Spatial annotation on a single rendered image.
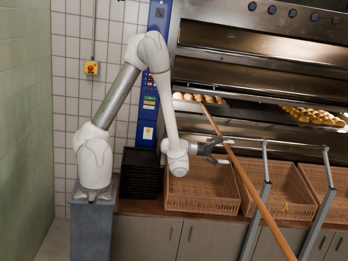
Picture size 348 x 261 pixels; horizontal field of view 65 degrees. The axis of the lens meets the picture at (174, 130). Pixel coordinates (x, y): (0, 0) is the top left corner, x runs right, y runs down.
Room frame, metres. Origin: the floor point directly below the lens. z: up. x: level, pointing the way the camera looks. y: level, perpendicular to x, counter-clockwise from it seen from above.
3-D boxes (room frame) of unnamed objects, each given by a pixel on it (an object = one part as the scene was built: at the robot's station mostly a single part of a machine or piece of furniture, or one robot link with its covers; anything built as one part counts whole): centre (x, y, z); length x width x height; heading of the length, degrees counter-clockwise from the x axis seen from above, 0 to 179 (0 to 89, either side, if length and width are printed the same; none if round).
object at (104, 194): (1.15, 0.35, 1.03); 0.22 x 0.18 x 0.06; 10
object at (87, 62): (2.00, 0.67, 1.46); 0.10 x 0.07 x 0.10; 97
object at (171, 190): (1.89, -0.27, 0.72); 0.56 x 0.49 x 0.28; 97
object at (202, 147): (1.46, -0.19, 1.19); 0.09 x 0.07 x 0.08; 98
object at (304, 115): (2.74, -1.33, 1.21); 0.61 x 0.48 x 0.06; 7
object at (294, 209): (1.96, -0.87, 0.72); 0.56 x 0.49 x 0.28; 98
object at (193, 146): (1.45, -0.12, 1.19); 0.09 x 0.06 x 0.09; 8
